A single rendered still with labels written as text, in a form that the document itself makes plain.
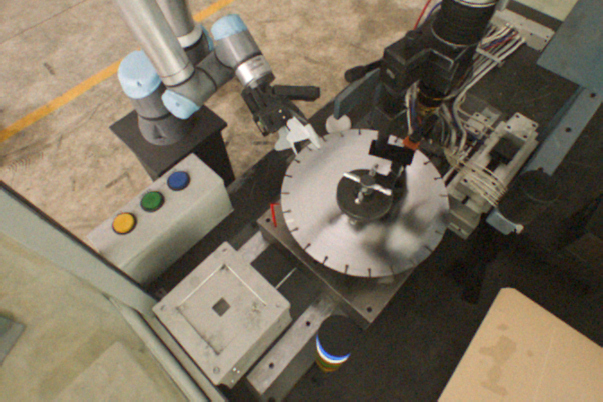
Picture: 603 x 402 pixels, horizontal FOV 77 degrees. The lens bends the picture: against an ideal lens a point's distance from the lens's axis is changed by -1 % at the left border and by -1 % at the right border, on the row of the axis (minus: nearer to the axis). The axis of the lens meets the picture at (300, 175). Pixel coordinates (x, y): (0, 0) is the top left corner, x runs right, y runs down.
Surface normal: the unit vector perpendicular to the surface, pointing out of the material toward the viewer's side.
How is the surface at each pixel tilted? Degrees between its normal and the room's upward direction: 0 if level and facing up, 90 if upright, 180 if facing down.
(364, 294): 0
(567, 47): 90
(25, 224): 90
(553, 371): 0
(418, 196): 0
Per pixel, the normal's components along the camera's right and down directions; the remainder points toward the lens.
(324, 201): -0.01, -0.52
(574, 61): -0.68, 0.63
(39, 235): 0.73, 0.58
